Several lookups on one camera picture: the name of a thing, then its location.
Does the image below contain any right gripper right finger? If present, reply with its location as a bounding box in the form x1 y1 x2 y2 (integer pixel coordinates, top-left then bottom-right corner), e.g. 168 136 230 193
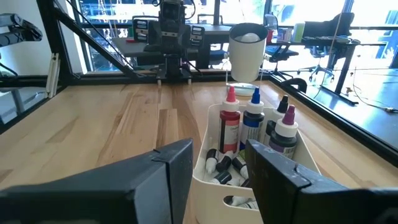
246 138 374 224

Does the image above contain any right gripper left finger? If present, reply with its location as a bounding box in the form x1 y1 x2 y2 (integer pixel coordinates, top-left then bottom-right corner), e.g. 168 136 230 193
0 138 195 224

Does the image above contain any large purple food coloring bottle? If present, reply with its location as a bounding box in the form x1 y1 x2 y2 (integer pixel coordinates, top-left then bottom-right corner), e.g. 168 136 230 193
268 105 299 159

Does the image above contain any large blue food coloring bottle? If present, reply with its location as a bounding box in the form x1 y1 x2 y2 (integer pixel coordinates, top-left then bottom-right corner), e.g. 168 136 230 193
239 87 266 151

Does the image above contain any large black food coloring bottle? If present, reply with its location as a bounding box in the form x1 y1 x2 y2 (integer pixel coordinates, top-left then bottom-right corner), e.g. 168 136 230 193
263 95 289 147

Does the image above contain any large red food coloring bottle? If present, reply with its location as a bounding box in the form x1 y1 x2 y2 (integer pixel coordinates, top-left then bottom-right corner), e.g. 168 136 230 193
218 86 241 154

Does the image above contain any grey office desk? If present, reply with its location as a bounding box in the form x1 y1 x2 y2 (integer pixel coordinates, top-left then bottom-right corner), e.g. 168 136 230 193
111 24 233 70

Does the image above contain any white plastic bin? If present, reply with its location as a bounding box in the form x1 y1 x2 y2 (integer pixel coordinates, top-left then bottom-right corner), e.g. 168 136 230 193
192 103 321 224

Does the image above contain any blue office chair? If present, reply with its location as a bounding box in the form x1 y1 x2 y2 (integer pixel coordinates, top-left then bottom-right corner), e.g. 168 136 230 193
297 45 336 82
263 14 300 81

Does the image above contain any black table clamp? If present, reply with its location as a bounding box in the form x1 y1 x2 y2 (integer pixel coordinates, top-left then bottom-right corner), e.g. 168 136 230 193
279 77 308 94

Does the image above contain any white plastic strip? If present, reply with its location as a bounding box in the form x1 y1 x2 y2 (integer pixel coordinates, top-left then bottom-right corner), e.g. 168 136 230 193
45 52 60 99

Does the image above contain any black office desk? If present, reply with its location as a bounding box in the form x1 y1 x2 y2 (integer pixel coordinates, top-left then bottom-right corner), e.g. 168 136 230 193
270 36 361 105

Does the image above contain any black bag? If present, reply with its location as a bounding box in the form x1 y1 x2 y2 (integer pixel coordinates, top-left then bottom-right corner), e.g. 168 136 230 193
303 12 355 40

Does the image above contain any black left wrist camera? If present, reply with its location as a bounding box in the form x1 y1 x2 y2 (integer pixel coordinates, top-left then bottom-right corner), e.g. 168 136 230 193
159 0 185 22

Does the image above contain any black aluminium rig frame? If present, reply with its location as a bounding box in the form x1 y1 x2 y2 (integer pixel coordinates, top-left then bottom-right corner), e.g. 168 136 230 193
0 0 398 167

